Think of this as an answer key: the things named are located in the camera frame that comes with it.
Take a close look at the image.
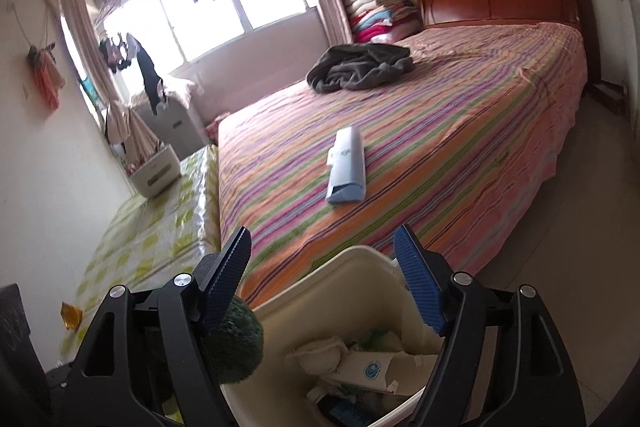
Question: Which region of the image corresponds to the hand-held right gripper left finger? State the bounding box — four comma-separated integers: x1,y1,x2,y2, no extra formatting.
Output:
60,227,252,427

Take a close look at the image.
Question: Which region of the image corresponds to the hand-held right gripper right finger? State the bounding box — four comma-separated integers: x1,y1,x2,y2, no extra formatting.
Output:
393,223,588,427

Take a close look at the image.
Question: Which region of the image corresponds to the white plastic bin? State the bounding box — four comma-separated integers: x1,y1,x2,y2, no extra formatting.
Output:
220,245,451,427

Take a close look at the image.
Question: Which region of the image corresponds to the green fuzzy ball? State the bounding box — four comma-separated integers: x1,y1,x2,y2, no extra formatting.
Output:
145,297,265,408

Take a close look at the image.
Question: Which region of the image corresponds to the yellow checked tablecloth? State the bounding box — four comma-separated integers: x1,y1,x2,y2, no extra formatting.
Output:
60,144,223,358

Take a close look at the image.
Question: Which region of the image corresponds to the white carton with blue logo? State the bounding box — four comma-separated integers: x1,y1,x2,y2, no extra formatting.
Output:
327,349,441,395

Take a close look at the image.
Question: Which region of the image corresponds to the white crumpled cloth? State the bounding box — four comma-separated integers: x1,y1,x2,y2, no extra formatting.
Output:
285,336,351,378

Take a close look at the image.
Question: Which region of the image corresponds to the small white appliance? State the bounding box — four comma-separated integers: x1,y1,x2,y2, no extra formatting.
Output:
126,142,182,198

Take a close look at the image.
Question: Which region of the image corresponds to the blue and white carton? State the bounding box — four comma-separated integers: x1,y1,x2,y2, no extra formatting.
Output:
326,125,367,205

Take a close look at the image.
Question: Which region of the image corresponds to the dark blue packet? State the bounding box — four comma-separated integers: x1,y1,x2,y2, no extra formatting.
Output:
320,394,376,425

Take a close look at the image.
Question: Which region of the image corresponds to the bed with striped sheet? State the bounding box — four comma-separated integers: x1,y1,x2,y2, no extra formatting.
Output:
217,22,588,308

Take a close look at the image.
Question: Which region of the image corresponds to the orange snack wrapper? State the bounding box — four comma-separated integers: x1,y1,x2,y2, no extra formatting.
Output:
60,301,83,332

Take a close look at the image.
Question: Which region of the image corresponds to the white washing machine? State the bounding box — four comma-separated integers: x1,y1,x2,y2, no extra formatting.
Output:
132,94,211,158

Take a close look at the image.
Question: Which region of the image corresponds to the cream hanging cloth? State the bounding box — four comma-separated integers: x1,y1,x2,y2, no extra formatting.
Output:
105,99,161,162

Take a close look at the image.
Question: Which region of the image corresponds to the dark furniture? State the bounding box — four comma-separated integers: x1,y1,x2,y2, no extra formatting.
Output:
0,284,51,427

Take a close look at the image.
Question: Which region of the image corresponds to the grey crumpled blanket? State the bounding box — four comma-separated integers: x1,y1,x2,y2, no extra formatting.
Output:
306,43,415,95

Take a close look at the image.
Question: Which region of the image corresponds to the black hanging garment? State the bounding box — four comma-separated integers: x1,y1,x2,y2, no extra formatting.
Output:
127,34,166,115

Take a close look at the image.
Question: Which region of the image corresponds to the brown wooden nightstand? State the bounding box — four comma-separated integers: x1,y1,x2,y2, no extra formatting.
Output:
590,79,628,118

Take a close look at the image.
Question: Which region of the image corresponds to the pink curtain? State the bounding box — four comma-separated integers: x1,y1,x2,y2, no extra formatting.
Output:
57,0,121,108
315,0,353,45

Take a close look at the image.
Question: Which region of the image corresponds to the orange cloth on wall hook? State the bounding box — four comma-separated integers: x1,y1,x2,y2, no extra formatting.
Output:
27,46,67,110

